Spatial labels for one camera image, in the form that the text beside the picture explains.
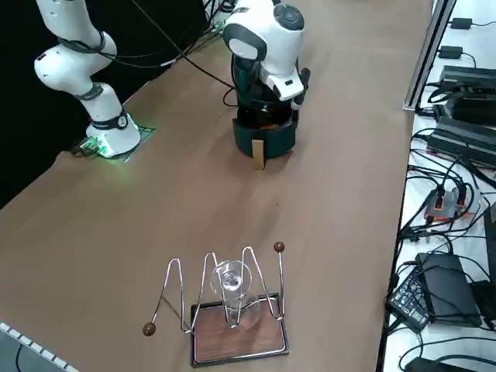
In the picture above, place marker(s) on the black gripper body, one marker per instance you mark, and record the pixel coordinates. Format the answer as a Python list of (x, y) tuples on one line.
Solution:
[(267, 102)]

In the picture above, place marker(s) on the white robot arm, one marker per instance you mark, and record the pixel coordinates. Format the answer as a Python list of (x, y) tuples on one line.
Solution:
[(66, 66)]

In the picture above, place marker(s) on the dark green air fryer body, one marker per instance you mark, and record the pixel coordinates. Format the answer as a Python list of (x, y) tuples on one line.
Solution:
[(242, 77)]

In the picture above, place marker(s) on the clear wine glass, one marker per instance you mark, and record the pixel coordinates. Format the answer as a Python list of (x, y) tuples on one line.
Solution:
[(231, 279)]

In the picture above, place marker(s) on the small black power adapter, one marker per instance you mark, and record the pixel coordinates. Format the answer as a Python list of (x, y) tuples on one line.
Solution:
[(451, 52), (462, 23)]

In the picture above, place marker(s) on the black ribbed power supply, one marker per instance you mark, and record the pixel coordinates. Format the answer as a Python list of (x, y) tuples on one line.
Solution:
[(465, 141), (472, 110), (472, 77)]

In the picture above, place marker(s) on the grey orange electronics box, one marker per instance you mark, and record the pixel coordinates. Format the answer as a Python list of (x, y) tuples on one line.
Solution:
[(445, 205)]

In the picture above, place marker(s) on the black adapter with label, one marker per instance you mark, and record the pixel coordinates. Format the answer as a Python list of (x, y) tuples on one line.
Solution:
[(408, 306)]

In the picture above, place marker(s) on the large black power brick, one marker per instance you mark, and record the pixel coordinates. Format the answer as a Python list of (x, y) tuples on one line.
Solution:
[(449, 290)]

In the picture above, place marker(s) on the black upright panel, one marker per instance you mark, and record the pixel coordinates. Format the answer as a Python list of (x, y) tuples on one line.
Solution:
[(491, 240)]

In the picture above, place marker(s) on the black pouch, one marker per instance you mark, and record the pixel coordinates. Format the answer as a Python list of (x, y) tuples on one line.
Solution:
[(486, 306)]

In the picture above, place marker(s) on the black flat device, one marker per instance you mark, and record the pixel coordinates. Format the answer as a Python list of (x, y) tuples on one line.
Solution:
[(430, 366)]

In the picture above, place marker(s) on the aluminium profile rail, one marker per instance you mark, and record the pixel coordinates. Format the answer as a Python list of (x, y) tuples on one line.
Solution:
[(426, 58)]

